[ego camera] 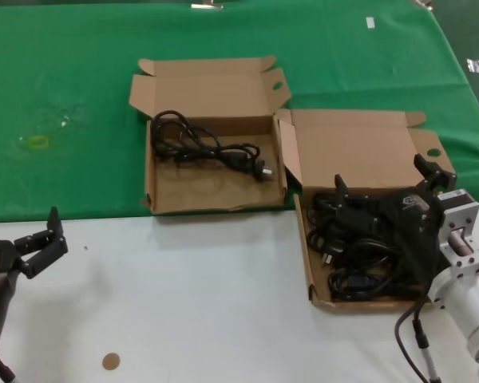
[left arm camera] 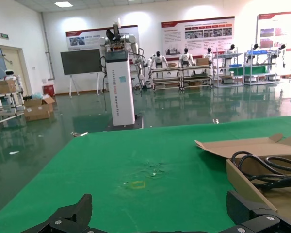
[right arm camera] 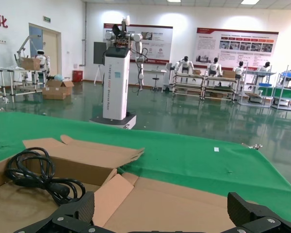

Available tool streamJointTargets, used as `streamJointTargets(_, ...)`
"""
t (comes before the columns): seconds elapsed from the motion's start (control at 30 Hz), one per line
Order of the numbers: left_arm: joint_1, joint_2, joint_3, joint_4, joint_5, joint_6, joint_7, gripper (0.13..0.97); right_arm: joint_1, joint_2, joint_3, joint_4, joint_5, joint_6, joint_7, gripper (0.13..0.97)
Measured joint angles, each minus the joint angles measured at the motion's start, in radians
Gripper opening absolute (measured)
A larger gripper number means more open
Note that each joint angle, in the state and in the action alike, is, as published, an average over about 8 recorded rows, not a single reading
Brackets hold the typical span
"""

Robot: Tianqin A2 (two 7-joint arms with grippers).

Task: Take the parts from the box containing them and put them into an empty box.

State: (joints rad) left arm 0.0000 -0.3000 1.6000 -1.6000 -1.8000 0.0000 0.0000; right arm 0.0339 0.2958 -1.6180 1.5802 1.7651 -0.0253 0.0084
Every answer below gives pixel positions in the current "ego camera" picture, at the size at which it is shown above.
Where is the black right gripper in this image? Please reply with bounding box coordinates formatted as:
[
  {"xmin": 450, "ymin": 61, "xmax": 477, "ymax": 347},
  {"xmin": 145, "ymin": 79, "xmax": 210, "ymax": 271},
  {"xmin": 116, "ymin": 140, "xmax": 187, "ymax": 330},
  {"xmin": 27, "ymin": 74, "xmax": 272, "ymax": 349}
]
[{"xmin": 333, "ymin": 153, "xmax": 457, "ymax": 292}]

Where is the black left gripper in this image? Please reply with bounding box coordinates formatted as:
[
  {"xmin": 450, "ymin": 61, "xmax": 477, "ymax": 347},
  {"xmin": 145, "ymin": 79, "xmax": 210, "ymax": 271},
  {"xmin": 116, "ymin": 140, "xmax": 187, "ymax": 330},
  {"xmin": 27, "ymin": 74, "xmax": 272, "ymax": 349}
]
[{"xmin": 0, "ymin": 206, "xmax": 70, "ymax": 282}]

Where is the open brown cardboard box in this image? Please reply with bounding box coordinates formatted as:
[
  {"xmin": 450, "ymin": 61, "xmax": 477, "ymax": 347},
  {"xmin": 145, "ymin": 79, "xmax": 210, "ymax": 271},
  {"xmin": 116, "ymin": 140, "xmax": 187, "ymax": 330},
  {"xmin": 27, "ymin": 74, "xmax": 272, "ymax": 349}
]
[{"xmin": 274, "ymin": 108, "xmax": 458, "ymax": 310}]

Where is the cardboard box with torn rim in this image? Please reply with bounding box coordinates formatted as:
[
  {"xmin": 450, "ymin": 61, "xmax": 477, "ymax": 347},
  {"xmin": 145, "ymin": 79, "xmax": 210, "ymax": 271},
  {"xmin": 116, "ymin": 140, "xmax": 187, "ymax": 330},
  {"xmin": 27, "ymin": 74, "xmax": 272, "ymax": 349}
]
[{"xmin": 128, "ymin": 54, "xmax": 292, "ymax": 216}]

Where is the green table cloth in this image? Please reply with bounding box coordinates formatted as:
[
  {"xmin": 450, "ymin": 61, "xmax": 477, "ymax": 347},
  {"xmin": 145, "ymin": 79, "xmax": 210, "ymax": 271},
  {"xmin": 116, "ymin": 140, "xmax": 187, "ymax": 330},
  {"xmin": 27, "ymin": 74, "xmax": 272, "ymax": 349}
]
[{"xmin": 0, "ymin": 0, "xmax": 479, "ymax": 223}]

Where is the black cable with silver prongs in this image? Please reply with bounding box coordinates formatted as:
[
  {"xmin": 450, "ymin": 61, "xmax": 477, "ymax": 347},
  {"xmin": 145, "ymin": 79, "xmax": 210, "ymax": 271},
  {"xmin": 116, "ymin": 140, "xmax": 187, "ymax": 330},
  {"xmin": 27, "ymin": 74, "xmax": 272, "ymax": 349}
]
[{"xmin": 306, "ymin": 227, "xmax": 400, "ymax": 274}]

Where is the black cable with block connector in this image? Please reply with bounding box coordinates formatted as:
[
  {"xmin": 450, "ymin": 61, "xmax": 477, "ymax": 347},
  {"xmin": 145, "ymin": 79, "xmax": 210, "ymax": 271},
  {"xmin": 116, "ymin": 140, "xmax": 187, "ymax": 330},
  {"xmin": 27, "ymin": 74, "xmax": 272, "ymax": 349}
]
[{"xmin": 329, "ymin": 267, "xmax": 426, "ymax": 303}]

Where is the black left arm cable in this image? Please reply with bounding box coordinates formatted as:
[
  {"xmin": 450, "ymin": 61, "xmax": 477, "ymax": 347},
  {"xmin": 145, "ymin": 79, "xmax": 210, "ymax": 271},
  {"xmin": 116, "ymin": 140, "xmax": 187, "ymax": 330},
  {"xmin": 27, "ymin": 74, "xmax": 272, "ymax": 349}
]
[{"xmin": 0, "ymin": 354, "xmax": 19, "ymax": 383}]

